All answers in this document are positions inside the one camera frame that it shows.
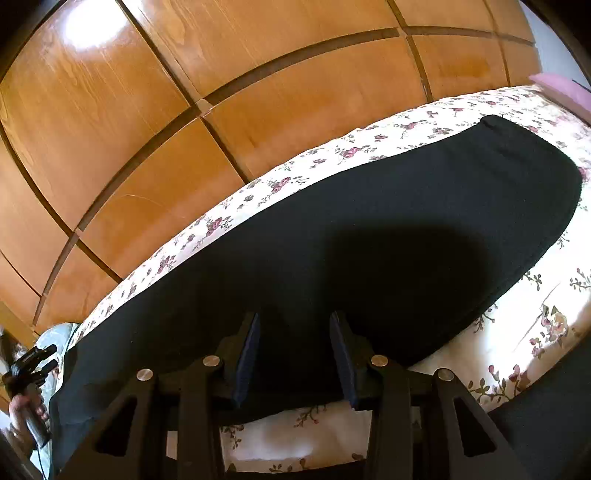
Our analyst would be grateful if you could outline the pink pillow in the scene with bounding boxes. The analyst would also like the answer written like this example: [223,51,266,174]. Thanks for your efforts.
[529,71,591,116]

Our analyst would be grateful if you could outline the dark cloth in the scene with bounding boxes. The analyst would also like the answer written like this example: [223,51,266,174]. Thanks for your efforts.
[488,364,591,480]

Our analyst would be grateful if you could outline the pale green patterned pillow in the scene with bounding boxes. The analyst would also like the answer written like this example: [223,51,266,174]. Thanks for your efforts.
[34,323,81,398]

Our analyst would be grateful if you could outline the wooden wardrobe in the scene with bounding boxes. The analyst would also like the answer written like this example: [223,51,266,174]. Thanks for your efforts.
[0,0,546,342]

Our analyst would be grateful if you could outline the floral bed sheet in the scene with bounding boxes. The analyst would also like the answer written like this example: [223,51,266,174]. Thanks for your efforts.
[60,83,591,480]

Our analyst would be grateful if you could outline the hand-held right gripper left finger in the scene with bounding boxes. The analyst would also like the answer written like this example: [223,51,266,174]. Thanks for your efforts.
[58,311,264,480]

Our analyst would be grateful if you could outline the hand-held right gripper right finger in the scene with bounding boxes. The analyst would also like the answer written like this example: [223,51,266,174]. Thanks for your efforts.
[329,310,532,480]

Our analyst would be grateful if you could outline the person's left hand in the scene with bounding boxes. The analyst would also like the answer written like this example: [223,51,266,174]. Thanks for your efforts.
[9,394,50,446]

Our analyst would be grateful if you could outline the black pants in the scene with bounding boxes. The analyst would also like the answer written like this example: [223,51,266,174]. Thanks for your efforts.
[48,114,583,480]

